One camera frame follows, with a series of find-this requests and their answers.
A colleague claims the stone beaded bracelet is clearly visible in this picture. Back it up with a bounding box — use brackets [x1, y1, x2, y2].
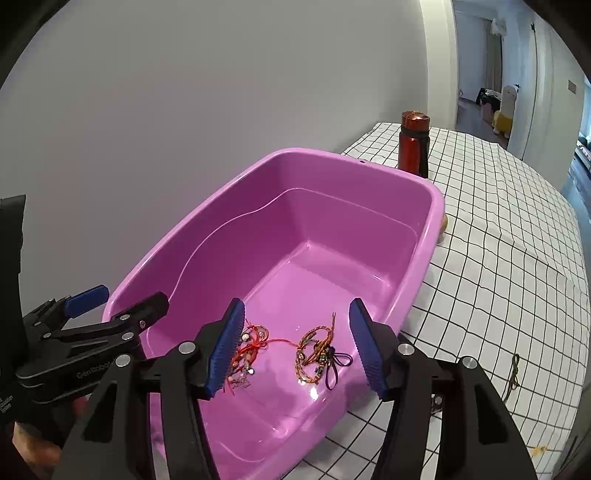
[231, 336, 269, 387]

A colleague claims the person's left hand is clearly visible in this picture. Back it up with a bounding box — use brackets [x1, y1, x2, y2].
[11, 396, 89, 480]

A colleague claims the gold braided bracelet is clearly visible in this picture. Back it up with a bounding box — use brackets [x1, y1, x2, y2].
[297, 313, 338, 357]

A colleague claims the red water bottle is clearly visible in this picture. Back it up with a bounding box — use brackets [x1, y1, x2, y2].
[397, 110, 431, 180]

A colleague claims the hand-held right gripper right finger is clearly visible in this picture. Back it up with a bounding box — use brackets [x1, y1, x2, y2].
[348, 298, 539, 480]

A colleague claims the white checkered tablecloth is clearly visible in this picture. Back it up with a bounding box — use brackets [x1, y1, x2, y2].
[318, 121, 591, 480]

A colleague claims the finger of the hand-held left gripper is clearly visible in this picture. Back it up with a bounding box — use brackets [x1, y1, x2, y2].
[22, 285, 110, 334]
[41, 291, 171, 357]

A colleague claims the thin red string bracelet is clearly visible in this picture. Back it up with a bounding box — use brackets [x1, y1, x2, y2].
[231, 323, 299, 366]

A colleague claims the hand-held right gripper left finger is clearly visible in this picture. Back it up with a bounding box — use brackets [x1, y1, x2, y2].
[53, 297, 246, 480]

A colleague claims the black cord feather keychain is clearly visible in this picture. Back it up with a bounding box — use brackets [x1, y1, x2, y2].
[318, 343, 354, 391]

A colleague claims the purple plastic basin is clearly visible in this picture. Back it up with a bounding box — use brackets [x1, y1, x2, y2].
[102, 147, 447, 480]

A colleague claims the grey cord keychain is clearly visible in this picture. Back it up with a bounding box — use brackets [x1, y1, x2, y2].
[502, 353, 522, 403]

